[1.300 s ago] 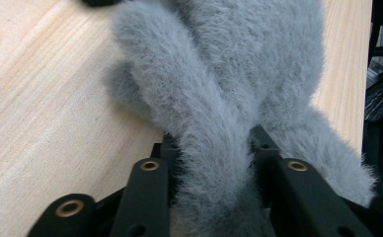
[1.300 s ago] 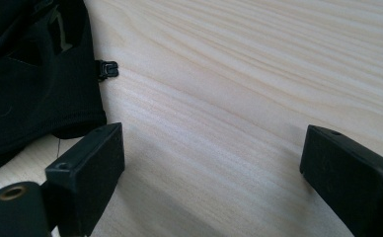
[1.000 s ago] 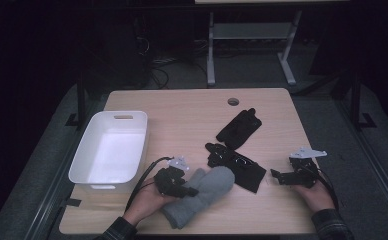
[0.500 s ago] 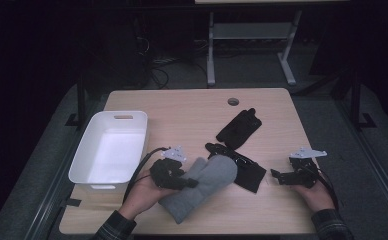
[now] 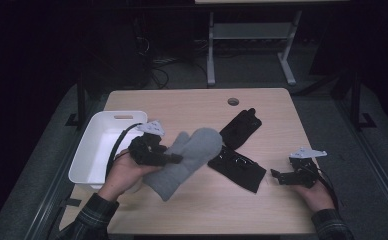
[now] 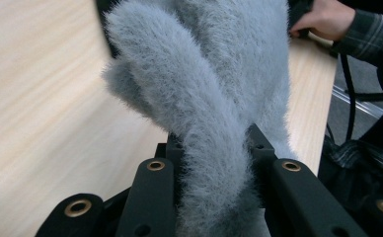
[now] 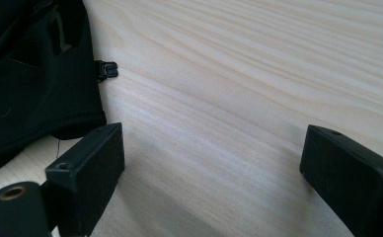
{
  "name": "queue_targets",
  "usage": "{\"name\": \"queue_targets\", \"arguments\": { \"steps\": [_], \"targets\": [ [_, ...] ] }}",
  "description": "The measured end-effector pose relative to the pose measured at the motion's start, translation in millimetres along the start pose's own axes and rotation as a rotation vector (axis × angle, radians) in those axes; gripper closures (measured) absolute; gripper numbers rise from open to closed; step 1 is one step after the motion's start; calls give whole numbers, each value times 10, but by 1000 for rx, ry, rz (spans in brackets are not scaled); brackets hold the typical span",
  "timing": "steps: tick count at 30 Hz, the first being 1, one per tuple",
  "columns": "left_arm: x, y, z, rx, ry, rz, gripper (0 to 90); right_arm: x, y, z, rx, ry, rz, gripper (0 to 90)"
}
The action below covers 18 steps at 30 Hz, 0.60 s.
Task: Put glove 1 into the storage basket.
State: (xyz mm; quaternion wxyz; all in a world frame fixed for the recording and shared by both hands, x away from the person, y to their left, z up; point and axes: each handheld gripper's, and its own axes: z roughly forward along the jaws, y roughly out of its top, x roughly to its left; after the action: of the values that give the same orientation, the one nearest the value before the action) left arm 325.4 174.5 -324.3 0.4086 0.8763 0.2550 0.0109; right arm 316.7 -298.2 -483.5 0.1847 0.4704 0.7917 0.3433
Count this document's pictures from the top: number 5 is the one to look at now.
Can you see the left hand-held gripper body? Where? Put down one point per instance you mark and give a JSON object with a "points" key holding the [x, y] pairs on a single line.
{"points": [[147, 150]]}

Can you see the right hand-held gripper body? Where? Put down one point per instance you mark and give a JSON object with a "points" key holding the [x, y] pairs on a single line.
{"points": [[303, 173]]}

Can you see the plain grey mitten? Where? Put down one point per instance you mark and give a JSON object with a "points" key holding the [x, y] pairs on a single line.
{"points": [[195, 153]]}

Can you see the white plastic bin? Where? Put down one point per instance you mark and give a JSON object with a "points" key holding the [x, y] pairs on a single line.
{"points": [[95, 150]]}

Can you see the person's right hand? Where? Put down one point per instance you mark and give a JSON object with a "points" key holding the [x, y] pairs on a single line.
{"points": [[315, 198]]}

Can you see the person's left hand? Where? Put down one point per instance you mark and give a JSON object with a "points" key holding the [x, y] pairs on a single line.
{"points": [[125, 176]]}

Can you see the black glove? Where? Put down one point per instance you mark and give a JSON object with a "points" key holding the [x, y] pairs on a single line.
{"points": [[240, 128], [238, 170]]}

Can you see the black metal stand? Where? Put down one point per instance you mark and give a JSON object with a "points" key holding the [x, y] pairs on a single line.
{"points": [[81, 100], [357, 100]]}

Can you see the white metal desk frame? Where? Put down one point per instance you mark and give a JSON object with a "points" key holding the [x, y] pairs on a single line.
{"points": [[248, 31]]}

